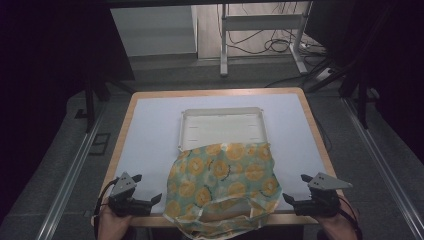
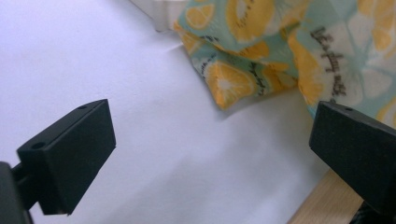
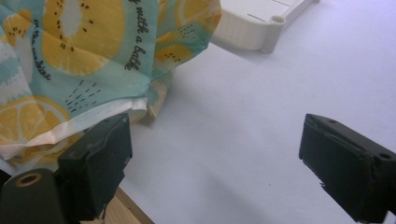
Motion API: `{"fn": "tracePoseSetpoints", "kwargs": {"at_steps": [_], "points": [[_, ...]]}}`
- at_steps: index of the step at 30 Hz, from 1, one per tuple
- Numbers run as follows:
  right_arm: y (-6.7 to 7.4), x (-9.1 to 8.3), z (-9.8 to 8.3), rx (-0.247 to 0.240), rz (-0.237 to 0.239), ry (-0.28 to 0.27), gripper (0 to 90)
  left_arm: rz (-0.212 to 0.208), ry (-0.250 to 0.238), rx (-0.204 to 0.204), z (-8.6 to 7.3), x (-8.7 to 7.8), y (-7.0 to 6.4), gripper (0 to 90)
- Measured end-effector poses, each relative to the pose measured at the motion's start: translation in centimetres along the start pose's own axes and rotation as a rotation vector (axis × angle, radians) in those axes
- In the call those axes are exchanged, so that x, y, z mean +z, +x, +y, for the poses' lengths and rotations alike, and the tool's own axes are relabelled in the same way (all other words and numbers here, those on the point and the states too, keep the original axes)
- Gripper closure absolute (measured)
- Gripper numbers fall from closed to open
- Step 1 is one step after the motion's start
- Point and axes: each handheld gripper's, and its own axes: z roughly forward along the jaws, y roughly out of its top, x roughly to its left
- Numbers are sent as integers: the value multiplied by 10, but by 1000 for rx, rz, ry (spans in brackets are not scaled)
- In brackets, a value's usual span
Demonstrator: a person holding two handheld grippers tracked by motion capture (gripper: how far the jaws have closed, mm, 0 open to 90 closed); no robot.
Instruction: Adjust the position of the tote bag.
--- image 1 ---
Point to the aluminium floor rail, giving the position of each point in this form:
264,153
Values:
383,163
70,180

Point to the white table mat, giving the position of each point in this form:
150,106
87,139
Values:
153,133

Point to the white plastic tray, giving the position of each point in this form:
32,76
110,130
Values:
223,126

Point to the wooden table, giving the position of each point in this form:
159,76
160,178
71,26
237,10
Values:
216,90

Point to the person's left hand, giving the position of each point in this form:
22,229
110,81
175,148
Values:
111,226

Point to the white cabinet panel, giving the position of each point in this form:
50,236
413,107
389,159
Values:
153,30

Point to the white power strip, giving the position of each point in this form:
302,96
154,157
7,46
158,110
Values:
324,74

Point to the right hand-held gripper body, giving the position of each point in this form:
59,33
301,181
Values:
321,201

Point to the white metal desk frame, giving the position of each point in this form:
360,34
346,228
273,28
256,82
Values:
260,21

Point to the black metal stand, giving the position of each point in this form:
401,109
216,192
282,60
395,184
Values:
89,100
362,100

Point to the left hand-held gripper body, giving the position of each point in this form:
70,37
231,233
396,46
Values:
123,186

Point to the orange-patterned green cloth bag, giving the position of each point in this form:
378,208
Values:
220,180

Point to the person's right hand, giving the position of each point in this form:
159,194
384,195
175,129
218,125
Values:
343,226

